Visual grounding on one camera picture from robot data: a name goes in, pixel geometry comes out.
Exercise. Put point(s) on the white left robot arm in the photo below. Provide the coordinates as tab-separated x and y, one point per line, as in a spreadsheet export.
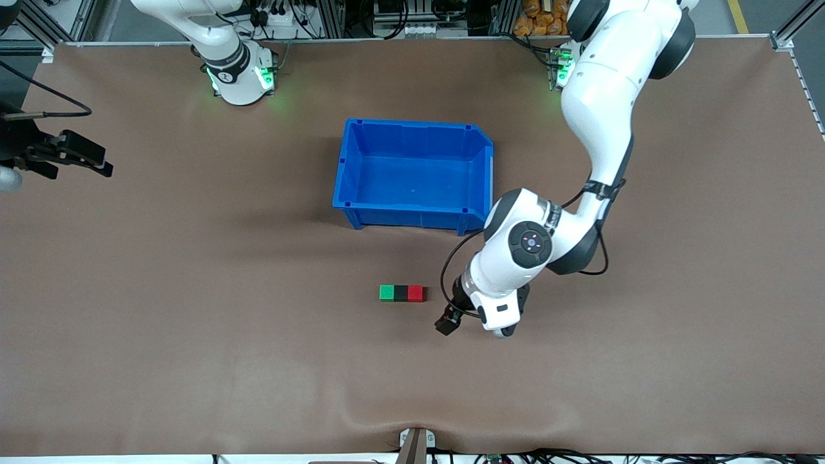
599	96

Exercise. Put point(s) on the orange packets pile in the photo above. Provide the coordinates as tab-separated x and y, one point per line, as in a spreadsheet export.
541	26

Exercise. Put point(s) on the white connector block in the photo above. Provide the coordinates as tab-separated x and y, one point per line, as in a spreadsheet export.
419	29

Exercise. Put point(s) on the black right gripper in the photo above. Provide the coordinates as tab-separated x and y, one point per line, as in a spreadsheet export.
18	143

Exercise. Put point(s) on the aluminium frame strut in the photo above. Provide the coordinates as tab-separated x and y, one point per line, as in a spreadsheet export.
35	26
783	40

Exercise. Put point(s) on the brown table mat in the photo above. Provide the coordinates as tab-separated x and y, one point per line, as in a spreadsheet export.
193	386

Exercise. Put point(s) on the small black cube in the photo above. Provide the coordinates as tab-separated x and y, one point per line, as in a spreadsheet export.
401	293

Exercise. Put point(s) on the small green cube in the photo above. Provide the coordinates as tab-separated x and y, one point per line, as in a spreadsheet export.
387	293

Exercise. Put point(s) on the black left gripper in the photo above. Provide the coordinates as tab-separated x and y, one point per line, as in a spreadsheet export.
459	303

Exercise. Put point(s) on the small red cube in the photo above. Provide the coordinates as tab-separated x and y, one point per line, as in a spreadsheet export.
416	293

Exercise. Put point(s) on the white power strip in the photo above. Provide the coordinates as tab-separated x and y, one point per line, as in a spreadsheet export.
283	29

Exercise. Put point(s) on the blue plastic storage bin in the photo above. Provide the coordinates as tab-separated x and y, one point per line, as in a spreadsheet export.
419	174

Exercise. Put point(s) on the grey metal camera bracket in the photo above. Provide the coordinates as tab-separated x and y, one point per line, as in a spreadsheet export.
416	448

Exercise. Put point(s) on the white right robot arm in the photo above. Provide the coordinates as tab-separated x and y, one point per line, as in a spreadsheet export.
238	84

